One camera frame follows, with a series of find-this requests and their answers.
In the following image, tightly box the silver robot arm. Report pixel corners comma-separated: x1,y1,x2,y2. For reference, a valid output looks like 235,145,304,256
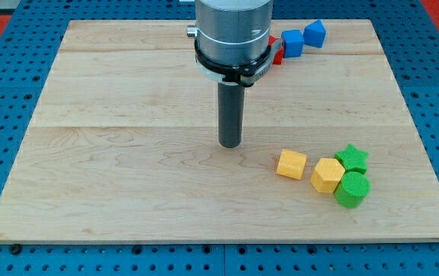
195,0,274,66

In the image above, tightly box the green star block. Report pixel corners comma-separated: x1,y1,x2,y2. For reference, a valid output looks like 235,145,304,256
334,143,369,175

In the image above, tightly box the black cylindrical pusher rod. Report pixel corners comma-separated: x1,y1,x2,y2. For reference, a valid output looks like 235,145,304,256
218,83,244,148

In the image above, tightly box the yellow square block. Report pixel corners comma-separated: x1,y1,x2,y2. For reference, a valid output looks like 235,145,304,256
276,149,307,180

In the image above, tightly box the wooden board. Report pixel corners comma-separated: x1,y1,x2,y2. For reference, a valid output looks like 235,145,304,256
0,19,439,245

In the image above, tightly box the red block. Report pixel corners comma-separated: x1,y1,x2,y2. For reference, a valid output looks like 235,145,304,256
269,35,284,65

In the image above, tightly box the yellow hexagon block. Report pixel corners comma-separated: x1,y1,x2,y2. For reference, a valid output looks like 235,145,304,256
310,158,346,193

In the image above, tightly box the blue cube block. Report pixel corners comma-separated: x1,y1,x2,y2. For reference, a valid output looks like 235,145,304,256
281,29,304,58

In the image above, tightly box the blue triangular block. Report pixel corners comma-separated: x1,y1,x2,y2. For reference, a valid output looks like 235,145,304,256
303,20,326,48

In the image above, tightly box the green cylinder block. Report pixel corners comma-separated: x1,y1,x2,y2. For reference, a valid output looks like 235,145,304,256
334,172,371,209

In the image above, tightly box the black clamp ring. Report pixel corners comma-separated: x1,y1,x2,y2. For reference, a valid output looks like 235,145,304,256
194,38,284,88

